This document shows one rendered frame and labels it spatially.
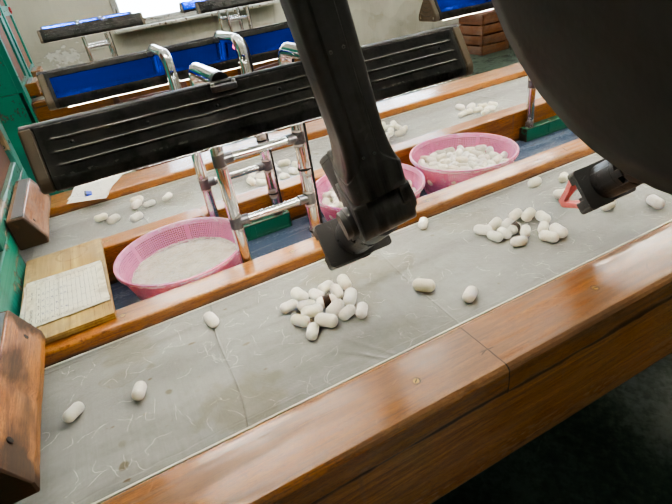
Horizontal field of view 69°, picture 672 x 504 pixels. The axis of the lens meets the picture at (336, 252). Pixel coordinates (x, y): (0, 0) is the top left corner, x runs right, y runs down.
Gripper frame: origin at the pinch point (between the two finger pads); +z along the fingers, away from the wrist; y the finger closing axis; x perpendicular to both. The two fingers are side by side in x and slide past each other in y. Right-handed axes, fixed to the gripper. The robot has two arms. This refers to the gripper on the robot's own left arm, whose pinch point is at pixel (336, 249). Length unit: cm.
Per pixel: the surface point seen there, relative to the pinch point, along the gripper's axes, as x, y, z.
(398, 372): 19.1, 4.4, -14.2
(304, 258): -2.2, 1.8, 13.2
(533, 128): -16, -87, 38
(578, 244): 15.7, -39.3, -5.6
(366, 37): -276, -300, 416
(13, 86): -174, 59, 204
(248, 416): 16.5, 23.0, -7.3
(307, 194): -13.2, -3.5, 12.0
